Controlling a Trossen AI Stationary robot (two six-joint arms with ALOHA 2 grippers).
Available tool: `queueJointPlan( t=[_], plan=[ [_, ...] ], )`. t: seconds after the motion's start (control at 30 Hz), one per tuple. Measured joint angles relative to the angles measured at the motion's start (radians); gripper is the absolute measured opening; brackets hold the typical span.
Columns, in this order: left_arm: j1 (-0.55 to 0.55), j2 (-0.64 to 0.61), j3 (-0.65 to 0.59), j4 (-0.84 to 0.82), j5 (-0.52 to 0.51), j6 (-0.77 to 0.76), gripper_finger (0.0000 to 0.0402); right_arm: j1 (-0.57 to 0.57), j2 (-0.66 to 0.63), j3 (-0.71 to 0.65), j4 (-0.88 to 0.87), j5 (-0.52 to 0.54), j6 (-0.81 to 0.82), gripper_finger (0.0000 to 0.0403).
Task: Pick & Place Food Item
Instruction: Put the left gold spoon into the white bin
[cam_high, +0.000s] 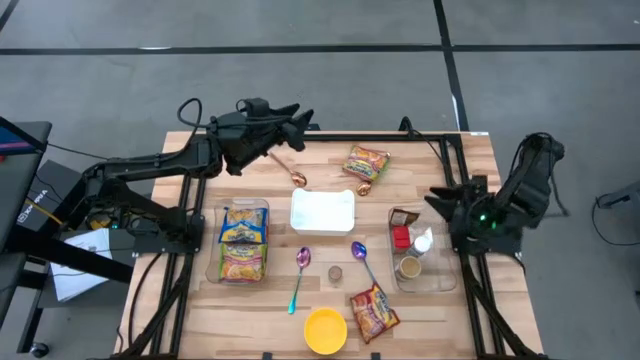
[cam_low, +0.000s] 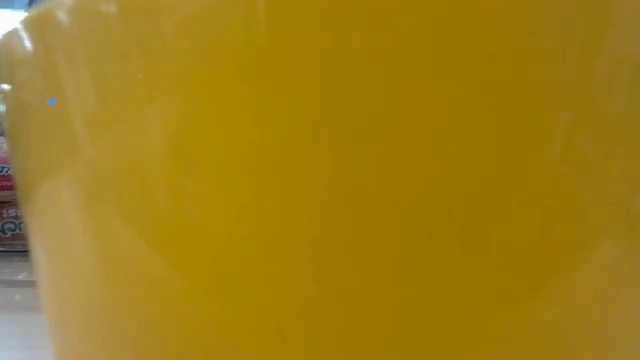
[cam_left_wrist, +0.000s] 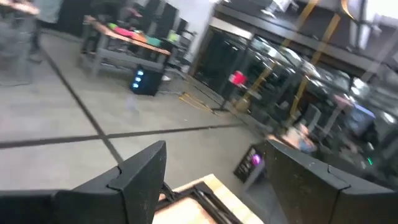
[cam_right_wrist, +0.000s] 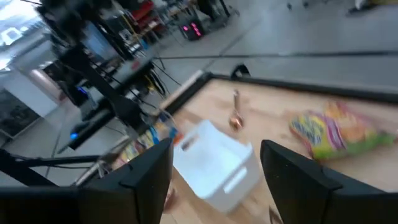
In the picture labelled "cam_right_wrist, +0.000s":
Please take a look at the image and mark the green pink Maruchan ramen packet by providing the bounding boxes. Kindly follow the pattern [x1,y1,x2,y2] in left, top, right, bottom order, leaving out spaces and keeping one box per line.
[287,100,397,161]

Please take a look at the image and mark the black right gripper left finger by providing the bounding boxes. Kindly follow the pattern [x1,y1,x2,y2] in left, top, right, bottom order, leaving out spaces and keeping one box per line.
[0,138,174,224]

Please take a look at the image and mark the dark grey side desk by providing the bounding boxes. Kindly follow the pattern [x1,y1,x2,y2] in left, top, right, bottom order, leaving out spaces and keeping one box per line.
[110,55,156,93]

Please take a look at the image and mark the black cable loop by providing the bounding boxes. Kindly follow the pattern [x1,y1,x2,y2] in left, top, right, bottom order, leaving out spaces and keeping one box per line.
[231,63,251,79]

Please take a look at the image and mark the monitor screen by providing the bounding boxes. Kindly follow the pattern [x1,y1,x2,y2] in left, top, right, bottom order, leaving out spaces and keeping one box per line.
[81,21,112,62]

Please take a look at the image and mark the blue ramen packet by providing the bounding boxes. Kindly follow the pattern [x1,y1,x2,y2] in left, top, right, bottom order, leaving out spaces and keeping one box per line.
[136,123,178,156]

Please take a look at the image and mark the clear plastic bin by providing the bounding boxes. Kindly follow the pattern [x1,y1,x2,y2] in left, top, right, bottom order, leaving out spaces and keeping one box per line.
[110,116,180,178]

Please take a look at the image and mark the red shelf bins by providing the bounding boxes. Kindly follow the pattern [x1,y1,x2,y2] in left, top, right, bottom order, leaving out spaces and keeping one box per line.
[129,0,156,22]

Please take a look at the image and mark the white plastic bin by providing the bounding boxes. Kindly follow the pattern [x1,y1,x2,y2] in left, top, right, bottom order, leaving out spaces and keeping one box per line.
[172,119,261,215]

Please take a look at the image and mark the black workbench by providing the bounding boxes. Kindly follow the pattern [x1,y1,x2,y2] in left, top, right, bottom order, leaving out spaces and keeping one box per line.
[195,0,240,22]

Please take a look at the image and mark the rose gold spoon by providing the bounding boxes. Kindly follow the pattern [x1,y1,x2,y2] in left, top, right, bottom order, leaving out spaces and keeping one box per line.
[228,89,246,131]

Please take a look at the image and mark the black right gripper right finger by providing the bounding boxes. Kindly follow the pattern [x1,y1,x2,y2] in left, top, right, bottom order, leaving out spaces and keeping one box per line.
[259,139,398,224]

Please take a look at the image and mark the computer with purple lights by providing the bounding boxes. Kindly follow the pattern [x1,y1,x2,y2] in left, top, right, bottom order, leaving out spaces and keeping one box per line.
[179,18,206,42]

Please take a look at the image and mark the black equipment box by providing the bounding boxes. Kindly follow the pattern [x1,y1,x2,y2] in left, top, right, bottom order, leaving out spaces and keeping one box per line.
[57,107,118,151]

